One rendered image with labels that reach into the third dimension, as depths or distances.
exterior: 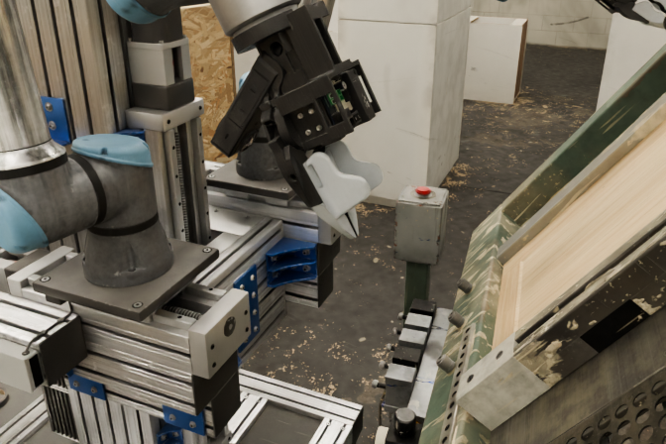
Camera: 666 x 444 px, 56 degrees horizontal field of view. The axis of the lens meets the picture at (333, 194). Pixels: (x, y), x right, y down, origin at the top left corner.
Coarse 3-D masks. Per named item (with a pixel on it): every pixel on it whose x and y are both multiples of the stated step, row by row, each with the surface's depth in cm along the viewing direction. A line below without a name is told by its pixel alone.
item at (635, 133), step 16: (656, 112) 116; (640, 128) 118; (624, 144) 120; (608, 160) 122; (576, 176) 129; (592, 176) 124; (560, 192) 131; (576, 192) 126; (544, 208) 132; (560, 208) 128; (528, 224) 134; (544, 224) 131; (512, 240) 136; (528, 240) 133; (512, 256) 136
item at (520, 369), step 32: (640, 256) 76; (576, 288) 85; (608, 288) 79; (640, 288) 78; (544, 320) 88; (576, 320) 82; (608, 320) 81; (640, 320) 79; (512, 352) 88; (544, 352) 86; (576, 352) 84; (480, 384) 91; (512, 384) 89; (544, 384) 87; (480, 416) 93
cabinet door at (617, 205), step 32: (640, 160) 113; (608, 192) 115; (640, 192) 103; (576, 224) 118; (608, 224) 105; (640, 224) 95; (544, 256) 120; (576, 256) 108; (608, 256) 97; (512, 288) 122; (544, 288) 109; (512, 320) 111
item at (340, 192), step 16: (320, 160) 56; (320, 176) 56; (336, 176) 56; (352, 176) 55; (320, 192) 57; (336, 192) 57; (352, 192) 56; (368, 192) 55; (320, 208) 57; (336, 208) 57; (336, 224) 58
